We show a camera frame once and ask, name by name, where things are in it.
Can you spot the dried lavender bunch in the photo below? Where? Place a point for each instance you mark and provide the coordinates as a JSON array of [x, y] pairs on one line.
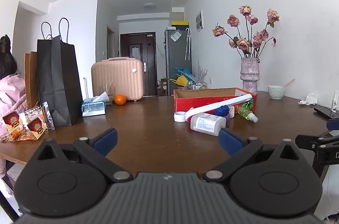
[[200, 73]]

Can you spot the crumpled white tissue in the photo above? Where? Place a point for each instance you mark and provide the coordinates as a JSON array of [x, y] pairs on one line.
[[308, 100]]

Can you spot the white stick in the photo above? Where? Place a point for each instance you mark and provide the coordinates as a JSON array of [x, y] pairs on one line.
[[85, 89]]

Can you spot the brown paper bag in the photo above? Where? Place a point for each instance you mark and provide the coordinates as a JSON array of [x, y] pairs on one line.
[[31, 75]]

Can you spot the black phone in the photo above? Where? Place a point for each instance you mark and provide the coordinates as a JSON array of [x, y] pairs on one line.
[[327, 111]]

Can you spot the small white spray bottle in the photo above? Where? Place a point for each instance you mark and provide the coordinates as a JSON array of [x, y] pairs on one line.
[[335, 101]]

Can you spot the orange snack packet red label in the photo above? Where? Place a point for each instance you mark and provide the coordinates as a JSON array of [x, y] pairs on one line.
[[13, 124], [36, 127]]

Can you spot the orange mandarin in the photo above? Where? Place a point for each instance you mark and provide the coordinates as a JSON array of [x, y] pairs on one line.
[[120, 100]]

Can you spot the yellow watering can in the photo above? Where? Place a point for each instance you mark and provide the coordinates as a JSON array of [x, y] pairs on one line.
[[180, 80]]

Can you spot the dark brown entrance door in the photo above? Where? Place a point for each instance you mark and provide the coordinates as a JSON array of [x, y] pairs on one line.
[[135, 65]]

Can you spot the pale green bowl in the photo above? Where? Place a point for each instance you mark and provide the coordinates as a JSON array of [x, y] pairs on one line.
[[276, 93]]

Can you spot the black paper bag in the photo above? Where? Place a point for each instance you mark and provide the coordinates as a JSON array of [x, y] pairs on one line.
[[59, 81]]

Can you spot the red cardboard box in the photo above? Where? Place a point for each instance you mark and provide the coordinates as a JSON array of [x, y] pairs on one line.
[[201, 102]]

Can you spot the blue ridged cap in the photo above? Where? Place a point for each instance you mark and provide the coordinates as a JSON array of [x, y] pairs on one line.
[[221, 110]]

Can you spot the purple ridged cap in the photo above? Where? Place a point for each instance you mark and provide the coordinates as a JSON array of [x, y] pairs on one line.
[[227, 115]]

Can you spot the clear plastic packet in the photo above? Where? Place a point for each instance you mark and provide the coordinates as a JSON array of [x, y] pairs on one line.
[[47, 114]]

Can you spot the green spray bottle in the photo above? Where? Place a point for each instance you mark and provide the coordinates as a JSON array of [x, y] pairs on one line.
[[246, 113]]

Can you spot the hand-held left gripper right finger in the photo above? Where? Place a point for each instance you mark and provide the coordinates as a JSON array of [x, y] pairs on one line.
[[230, 140]]

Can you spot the pink textured vase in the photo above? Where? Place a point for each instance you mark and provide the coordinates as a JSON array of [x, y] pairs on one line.
[[250, 75]]

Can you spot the blue plastic item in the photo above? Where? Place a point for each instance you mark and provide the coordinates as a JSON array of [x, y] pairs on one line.
[[181, 71]]

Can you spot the blue tissue pack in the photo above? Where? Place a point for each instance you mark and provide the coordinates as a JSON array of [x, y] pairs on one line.
[[93, 107]]

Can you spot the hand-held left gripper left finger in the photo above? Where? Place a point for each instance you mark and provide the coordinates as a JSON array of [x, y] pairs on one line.
[[106, 140]]

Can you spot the pink ribbed suitcase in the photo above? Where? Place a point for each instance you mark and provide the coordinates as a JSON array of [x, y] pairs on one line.
[[116, 78]]

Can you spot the interior doorway frame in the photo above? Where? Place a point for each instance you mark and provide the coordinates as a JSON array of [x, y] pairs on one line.
[[111, 41]]

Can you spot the clear folded umbrella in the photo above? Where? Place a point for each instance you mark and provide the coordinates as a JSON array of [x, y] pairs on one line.
[[188, 44]]

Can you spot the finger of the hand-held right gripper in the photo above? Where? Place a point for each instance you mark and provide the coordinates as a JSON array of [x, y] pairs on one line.
[[304, 141], [333, 124]]

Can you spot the white bottle cap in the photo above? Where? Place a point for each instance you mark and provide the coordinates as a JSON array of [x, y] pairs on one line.
[[232, 111]]

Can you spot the clear bottle white label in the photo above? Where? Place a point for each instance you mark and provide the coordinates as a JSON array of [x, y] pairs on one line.
[[208, 123]]

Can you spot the clear glass cup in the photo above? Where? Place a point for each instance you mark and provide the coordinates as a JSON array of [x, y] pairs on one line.
[[110, 93]]

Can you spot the round ceiling lamp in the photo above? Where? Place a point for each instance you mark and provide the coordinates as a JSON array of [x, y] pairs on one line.
[[149, 5]]

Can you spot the rack of small bottles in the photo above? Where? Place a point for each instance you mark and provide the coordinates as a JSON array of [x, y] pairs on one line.
[[196, 85]]

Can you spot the white wall panel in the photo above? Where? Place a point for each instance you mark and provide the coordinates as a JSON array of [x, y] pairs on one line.
[[199, 21]]

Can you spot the yellow box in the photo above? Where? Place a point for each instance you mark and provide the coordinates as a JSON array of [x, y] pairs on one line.
[[179, 23]]

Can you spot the dried pink roses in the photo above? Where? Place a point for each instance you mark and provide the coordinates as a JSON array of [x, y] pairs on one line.
[[245, 42]]

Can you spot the grey refrigerator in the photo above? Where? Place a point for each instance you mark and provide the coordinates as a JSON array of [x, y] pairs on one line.
[[177, 54]]

